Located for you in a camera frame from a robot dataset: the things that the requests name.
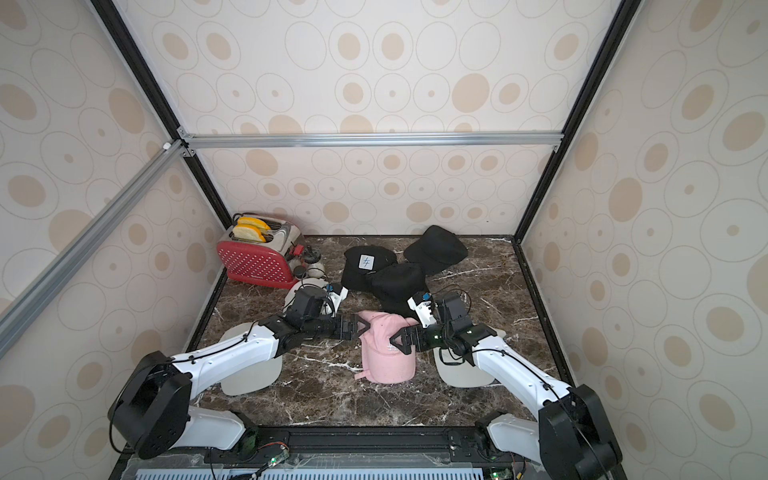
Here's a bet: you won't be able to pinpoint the pink cap with logo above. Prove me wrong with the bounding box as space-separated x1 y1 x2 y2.
355 311 417 384

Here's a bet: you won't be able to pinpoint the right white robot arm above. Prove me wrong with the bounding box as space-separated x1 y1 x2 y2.
390 292 623 479

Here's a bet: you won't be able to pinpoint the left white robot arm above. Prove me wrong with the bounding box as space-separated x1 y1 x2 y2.
107 286 370 459

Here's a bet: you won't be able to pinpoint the beige Colorado cap right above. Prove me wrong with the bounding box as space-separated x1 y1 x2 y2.
432 347 495 389

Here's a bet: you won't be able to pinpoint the beige colorado cap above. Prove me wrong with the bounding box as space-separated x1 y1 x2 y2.
220 357 283 397
432 347 495 389

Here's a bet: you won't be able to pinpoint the spice jar black lid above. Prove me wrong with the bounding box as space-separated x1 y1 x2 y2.
292 265 307 280

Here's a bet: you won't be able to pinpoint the black cap middle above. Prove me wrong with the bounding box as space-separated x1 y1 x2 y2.
367 262 428 319

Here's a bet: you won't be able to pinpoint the black cap white patch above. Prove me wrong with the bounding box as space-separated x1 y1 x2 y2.
341 245 397 293

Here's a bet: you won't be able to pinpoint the red polka dot toaster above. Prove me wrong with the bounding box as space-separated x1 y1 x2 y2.
216 212 306 289

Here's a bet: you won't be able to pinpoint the beige Colorado cap left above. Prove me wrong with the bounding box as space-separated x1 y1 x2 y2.
220 357 283 397

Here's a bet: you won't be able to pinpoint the black cap rear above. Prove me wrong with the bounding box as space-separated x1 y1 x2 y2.
403 225 468 276

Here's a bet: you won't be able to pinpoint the yellow toast slices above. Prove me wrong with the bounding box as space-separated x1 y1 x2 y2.
232 216 271 243

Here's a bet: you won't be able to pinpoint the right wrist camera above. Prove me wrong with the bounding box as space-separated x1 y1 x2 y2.
407 292 437 328

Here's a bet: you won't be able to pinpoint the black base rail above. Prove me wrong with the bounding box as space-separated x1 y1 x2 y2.
110 424 601 480

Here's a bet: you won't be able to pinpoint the horizontal aluminium frame bar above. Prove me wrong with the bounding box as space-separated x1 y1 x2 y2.
184 131 563 149

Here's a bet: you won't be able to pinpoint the left aluminium frame bar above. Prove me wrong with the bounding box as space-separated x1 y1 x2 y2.
1 139 184 355

